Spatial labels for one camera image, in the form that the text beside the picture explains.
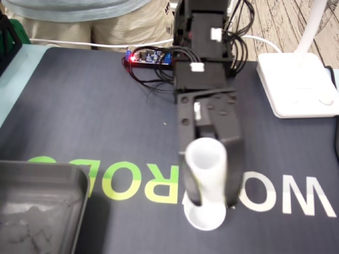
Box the white power cable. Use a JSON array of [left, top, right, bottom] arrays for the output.
[[29, 34, 282, 53]]

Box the black robot wire bundle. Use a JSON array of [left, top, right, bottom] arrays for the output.
[[123, 0, 256, 92]]

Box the black truss stand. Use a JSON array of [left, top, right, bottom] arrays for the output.
[[0, 10, 23, 77]]

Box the dark grey metal tray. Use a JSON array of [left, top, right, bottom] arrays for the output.
[[0, 160, 91, 254]]

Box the person in grey shirt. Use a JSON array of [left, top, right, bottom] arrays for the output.
[[5, 0, 175, 51]]

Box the dark WOWROBO printed mat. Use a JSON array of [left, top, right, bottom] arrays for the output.
[[0, 47, 339, 254]]

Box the blue circuit board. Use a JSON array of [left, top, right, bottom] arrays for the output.
[[124, 47, 177, 70]]

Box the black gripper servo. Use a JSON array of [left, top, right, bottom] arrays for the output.
[[174, 88, 244, 207]]

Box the short white plastic cup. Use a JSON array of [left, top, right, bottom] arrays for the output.
[[184, 197, 227, 231]]

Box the white desk lamp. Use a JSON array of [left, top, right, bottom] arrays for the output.
[[256, 0, 339, 119]]

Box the green box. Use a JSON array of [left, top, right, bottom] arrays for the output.
[[7, 18, 31, 46]]

